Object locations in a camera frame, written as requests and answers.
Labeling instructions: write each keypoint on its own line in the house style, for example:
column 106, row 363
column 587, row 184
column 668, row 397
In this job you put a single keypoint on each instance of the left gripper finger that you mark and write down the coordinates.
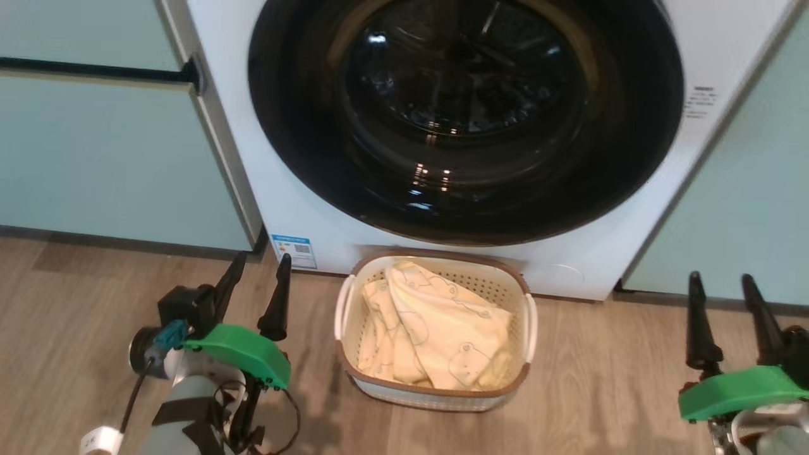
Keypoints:
column 277, row 309
column 229, row 284

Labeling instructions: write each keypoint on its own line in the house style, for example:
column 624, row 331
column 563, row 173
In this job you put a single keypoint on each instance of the white washing machine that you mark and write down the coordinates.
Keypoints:
column 303, row 208

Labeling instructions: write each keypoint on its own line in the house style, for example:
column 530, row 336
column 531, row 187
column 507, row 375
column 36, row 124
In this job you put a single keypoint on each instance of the pale green cabinet panel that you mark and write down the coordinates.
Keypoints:
column 88, row 28
column 114, row 164
column 746, row 208

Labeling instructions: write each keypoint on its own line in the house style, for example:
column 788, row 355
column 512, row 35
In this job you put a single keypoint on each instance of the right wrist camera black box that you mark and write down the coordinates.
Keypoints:
column 797, row 354

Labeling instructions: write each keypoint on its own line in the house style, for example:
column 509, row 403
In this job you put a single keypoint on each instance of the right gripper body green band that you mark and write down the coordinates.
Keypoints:
column 739, row 392

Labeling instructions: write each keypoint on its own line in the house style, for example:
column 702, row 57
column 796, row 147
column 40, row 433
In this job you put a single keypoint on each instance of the pale yellow printed garment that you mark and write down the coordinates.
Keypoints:
column 436, row 328

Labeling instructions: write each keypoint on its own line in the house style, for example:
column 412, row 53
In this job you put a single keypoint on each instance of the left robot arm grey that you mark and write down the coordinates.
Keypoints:
column 180, row 404

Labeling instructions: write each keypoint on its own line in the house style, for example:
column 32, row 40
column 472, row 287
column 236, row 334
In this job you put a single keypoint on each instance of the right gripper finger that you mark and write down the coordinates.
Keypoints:
column 701, row 335
column 765, row 328

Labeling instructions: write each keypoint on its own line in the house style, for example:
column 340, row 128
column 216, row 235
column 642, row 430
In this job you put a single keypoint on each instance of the blue energy label sticker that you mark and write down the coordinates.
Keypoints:
column 294, row 249

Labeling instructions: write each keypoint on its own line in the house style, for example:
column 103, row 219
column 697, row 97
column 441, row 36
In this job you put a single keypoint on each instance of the cream perforated laundry basket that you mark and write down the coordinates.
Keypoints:
column 442, row 398

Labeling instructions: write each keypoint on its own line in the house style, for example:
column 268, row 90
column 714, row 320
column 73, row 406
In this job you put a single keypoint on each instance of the round glass washing machine door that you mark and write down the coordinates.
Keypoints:
column 468, row 114

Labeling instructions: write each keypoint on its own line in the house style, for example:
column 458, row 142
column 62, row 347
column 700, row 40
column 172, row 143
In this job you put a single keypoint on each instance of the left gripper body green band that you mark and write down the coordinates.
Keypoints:
column 243, row 354

